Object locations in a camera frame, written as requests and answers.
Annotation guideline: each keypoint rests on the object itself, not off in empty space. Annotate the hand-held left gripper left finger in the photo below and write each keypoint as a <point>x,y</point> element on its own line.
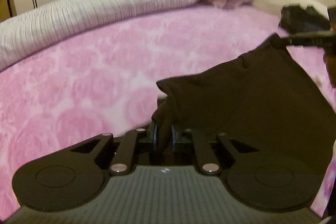
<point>155,136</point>

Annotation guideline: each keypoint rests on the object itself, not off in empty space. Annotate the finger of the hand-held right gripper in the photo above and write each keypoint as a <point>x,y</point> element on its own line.
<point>304,39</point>

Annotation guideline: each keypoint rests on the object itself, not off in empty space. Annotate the dark brown shirt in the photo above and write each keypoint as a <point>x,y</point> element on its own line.
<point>249,95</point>

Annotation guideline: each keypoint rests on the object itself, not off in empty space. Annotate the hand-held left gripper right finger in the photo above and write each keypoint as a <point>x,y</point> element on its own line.
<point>173,138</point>

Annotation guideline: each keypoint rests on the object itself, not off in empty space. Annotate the white striped duvet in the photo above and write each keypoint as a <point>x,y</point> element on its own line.
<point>78,16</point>

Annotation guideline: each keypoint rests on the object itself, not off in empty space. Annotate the pink floral blanket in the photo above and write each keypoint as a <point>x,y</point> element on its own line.
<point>78,69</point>

